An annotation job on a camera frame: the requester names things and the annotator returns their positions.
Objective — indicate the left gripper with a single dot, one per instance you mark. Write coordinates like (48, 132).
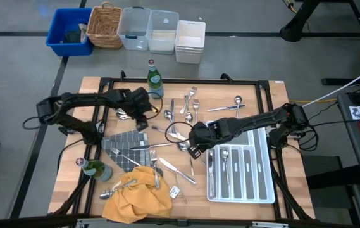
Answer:
(141, 104)

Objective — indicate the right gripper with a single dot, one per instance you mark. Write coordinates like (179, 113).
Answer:
(203, 136)

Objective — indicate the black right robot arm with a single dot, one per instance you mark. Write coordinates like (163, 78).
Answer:
(255, 122)

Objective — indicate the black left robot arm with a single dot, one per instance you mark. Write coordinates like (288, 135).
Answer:
(81, 98)

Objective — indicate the grey checked cloth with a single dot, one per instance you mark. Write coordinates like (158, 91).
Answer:
(126, 141)

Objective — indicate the green glass water bottle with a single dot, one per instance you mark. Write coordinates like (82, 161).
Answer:
(99, 169)
(155, 82)

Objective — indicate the yellow cloth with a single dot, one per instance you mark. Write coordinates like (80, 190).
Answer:
(138, 202)

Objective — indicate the white cutlery organizer tray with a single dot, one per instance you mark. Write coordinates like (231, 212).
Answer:
(262, 190)

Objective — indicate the clear plastic storage bin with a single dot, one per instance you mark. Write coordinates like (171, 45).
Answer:
(162, 35)
(133, 28)

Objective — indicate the white plastic bin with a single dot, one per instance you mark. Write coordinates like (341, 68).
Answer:
(189, 41)

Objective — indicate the wicker basket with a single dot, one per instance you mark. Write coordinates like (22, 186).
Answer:
(103, 25)

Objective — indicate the dark folded cloth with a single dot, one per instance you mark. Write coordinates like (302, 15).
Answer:
(72, 37)

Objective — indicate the blue plastic bin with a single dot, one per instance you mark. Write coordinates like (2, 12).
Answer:
(69, 19)

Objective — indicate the black side desk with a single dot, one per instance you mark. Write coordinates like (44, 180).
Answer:
(357, 158)

